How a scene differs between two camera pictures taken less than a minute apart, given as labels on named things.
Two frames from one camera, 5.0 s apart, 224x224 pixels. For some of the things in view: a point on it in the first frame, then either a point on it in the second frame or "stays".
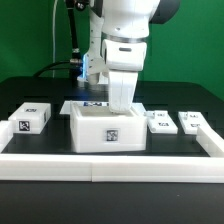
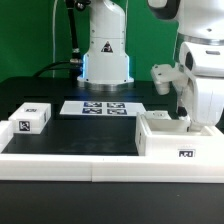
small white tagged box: (30, 118) stays
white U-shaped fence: (115, 168) stays
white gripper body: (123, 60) to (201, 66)
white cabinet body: (94, 128) to (171, 138)
